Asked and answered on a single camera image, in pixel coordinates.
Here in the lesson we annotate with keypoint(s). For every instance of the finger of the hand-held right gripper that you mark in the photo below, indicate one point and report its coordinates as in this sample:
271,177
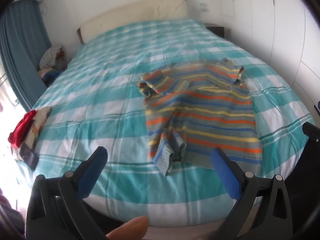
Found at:
312,133

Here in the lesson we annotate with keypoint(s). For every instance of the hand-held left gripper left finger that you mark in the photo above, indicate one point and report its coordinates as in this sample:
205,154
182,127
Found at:
87,177

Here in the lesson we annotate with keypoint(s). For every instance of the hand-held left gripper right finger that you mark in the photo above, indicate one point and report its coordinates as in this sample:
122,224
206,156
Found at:
227,177

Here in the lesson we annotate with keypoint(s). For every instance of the striped knit sweater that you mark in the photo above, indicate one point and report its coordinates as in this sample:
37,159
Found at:
200,120

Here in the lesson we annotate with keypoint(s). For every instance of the folded patterned clothes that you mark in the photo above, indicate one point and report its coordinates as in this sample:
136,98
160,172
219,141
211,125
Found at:
37,127

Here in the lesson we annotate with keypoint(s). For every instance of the pile of mixed clothes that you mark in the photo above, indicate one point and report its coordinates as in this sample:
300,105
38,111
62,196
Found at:
52,62

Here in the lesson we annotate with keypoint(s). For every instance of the person's left hand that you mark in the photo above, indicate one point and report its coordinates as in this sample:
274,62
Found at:
128,227

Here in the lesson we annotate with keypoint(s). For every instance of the red cloth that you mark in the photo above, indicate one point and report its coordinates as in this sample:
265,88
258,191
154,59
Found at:
21,130

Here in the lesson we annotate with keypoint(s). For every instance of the bed with teal plaid sheet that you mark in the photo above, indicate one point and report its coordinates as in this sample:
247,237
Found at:
112,80

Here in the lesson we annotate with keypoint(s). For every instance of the white wardrobe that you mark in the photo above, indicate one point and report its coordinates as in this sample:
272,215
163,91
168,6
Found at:
270,30

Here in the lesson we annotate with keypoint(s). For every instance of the blue curtain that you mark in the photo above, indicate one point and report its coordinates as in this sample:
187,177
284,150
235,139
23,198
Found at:
17,55

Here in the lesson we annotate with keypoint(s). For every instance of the dark wooden nightstand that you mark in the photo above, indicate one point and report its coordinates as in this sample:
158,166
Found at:
216,28

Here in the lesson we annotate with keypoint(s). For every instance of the cream padded headboard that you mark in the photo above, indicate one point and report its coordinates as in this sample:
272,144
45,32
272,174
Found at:
137,15

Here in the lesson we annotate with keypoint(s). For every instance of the wall socket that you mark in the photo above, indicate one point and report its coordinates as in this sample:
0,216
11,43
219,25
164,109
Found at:
203,6

